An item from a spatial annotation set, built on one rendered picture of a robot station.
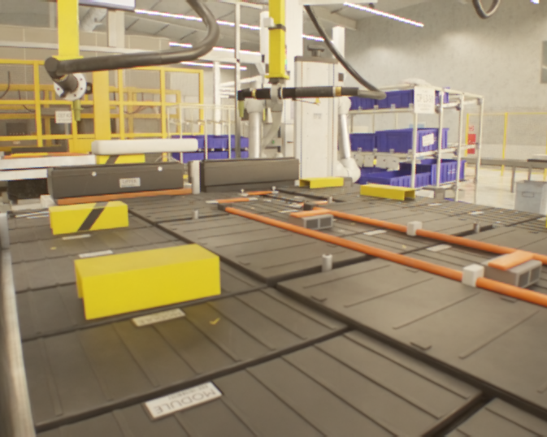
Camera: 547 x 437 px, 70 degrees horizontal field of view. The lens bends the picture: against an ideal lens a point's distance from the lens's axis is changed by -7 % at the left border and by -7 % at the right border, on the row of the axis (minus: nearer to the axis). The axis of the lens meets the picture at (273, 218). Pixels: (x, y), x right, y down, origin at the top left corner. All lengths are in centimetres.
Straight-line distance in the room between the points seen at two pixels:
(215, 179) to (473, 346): 124
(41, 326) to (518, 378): 42
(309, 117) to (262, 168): 160
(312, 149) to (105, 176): 206
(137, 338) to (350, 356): 19
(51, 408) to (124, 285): 17
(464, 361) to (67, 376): 31
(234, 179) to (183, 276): 110
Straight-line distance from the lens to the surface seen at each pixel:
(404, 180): 381
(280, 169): 166
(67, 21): 129
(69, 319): 47
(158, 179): 143
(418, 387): 34
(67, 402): 34
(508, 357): 39
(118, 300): 46
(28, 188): 568
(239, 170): 156
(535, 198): 725
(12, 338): 72
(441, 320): 44
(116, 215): 90
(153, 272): 46
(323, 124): 322
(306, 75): 319
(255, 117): 331
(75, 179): 137
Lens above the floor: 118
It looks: 11 degrees down
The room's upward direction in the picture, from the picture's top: straight up
